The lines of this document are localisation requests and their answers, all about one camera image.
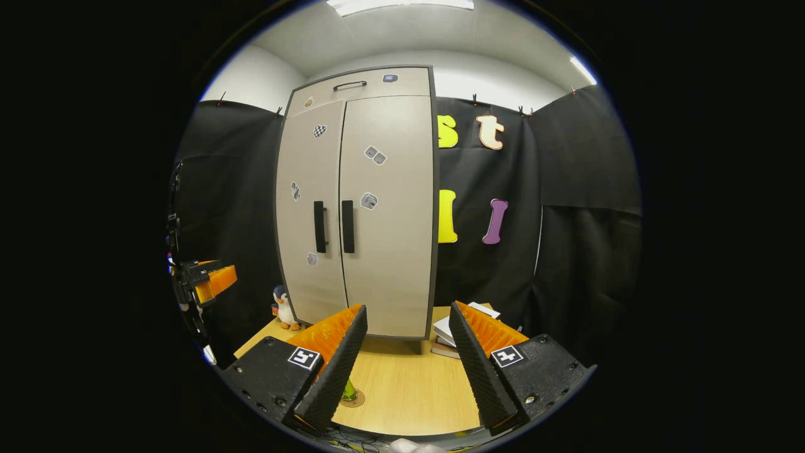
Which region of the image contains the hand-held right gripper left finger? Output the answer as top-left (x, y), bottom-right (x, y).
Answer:
top-left (219, 304), bottom-right (369, 436)

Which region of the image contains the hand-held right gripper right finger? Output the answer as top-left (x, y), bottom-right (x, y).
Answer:
top-left (448, 301), bottom-right (597, 436)

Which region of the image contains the grey cabinet door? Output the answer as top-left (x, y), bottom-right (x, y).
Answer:
top-left (275, 101), bottom-right (348, 326)
top-left (338, 94), bottom-right (435, 338)

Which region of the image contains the grey cabinet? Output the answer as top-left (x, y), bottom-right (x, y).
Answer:
top-left (274, 65), bottom-right (440, 354)

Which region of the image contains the grey cabinet drawer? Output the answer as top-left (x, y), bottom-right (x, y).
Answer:
top-left (286, 67), bottom-right (432, 118)

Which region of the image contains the white book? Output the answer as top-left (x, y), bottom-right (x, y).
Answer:
top-left (433, 302), bottom-right (502, 344)

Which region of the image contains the penguin plush toy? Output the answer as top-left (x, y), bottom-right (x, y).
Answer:
top-left (272, 284), bottom-right (301, 332)

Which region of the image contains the black backdrop cloth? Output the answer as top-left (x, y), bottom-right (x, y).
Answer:
top-left (169, 85), bottom-right (642, 372)

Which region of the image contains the small ceiling light panel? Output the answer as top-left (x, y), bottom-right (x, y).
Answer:
top-left (569, 55), bottom-right (598, 86)

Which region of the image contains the large ceiling light panel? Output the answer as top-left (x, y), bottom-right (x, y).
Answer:
top-left (326, 0), bottom-right (475, 18)

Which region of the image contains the black door handle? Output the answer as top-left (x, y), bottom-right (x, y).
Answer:
top-left (341, 200), bottom-right (356, 254)
top-left (313, 201), bottom-right (328, 254)

